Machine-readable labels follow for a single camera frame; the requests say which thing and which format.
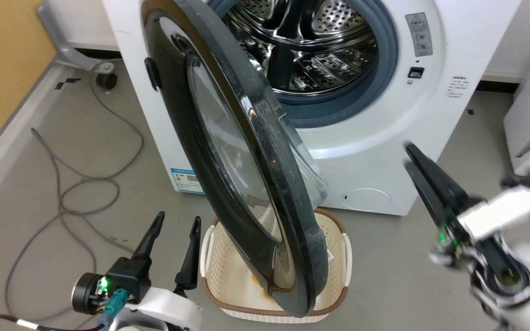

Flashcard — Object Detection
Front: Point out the black round floor caster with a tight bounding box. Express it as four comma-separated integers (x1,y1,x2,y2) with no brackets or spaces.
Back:
96,73,118,90

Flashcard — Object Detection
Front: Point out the blue energy label sticker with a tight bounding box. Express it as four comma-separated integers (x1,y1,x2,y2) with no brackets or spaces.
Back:
170,168,205,194

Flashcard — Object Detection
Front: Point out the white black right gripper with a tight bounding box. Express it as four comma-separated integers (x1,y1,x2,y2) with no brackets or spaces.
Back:
403,142,530,276

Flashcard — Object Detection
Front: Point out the white front-load washing machine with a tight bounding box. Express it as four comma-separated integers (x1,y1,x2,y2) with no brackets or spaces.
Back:
102,0,523,217

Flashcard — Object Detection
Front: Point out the grey warning sticker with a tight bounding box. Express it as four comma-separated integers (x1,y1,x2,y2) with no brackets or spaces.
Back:
405,12,433,57

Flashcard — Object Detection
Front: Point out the grey rubber door gasket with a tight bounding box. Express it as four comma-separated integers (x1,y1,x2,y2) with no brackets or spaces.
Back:
207,0,399,129

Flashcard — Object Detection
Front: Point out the cream basket with brown rim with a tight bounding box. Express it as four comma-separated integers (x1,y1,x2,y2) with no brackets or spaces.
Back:
199,208,353,324

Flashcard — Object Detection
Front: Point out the round white filter cover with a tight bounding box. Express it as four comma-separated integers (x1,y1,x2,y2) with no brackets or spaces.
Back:
341,188,391,213

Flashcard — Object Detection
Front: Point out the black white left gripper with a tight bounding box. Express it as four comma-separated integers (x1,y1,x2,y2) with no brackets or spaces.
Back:
72,211,202,331

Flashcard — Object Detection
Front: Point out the black round washer door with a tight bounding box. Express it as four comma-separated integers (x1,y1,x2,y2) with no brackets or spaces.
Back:
141,0,330,319

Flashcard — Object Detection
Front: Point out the shiny steel washer drum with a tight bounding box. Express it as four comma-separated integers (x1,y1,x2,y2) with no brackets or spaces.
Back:
221,0,379,92

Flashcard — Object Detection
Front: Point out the black door hinge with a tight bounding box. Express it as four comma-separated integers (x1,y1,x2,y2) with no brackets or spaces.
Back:
144,57,162,91

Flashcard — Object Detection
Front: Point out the thin grey floor cable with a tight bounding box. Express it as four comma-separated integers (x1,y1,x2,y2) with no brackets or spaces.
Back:
5,69,145,322

